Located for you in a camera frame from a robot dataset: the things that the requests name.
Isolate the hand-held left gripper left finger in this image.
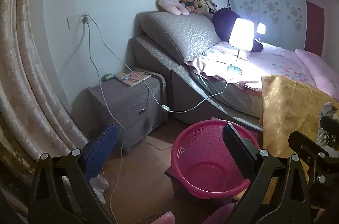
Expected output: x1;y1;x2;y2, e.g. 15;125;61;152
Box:
28;124;119;224

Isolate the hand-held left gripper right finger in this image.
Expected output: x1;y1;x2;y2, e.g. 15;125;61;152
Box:
222;123;314;224

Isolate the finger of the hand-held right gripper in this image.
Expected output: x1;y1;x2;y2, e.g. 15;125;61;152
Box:
288;130;339;210
320;115;339;134

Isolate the pink plastic basket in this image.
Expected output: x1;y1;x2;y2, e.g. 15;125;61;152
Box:
171;119;261;199

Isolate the white tissue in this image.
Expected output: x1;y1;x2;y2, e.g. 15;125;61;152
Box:
89;175;110;205

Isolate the golden patterned blanket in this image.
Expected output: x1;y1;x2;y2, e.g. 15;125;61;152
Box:
260;75;339;179

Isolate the grey upholstered bedside table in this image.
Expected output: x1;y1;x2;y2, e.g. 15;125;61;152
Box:
73;68;168;153

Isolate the grey mattress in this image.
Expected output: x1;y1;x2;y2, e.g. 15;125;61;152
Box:
189;72;264;120

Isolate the pink duvet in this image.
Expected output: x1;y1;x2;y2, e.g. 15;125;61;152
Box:
295;49;339;100

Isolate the magenta cloth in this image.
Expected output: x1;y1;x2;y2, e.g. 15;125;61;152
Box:
203;202;236;224

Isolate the dark low stool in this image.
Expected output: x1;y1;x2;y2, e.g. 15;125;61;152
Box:
164;166;239;207

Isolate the orange cover book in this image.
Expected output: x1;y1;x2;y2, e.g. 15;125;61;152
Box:
113;70;152;87

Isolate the floral pink bedsheet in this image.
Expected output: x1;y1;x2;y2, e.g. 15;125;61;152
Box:
204;41;318;92

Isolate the beige patterned curtain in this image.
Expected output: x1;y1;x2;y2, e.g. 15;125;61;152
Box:
0;0;92;187

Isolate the red brown door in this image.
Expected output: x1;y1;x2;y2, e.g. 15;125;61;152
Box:
304;0;325;58

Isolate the white shade table lamp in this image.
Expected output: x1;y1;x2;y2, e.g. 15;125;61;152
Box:
227;18;255;74

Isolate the small white table lamp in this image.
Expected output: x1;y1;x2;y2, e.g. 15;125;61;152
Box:
256;23;266;43

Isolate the dark purple cloth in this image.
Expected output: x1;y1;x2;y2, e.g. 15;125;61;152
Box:
212;8;264;52

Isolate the grey patterned headboard cushion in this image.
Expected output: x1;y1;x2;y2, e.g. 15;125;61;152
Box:
140;12;223;64

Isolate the floral sliding door wardrobe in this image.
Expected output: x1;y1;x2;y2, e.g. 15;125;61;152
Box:
230;0;308;51

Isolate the yellow and dark plush toy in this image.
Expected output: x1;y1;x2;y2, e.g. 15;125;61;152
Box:
197;0;218;14

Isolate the white charger cable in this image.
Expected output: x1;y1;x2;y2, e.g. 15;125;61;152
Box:
83;24;125;214

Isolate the white lamp cable with switch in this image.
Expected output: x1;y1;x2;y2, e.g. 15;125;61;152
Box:
86;14;236;114

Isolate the grey upholstered bed frame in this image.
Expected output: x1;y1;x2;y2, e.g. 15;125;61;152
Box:
127;36;264;132

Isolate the white wall socket plate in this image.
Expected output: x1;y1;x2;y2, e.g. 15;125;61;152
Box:
67;12;90;30

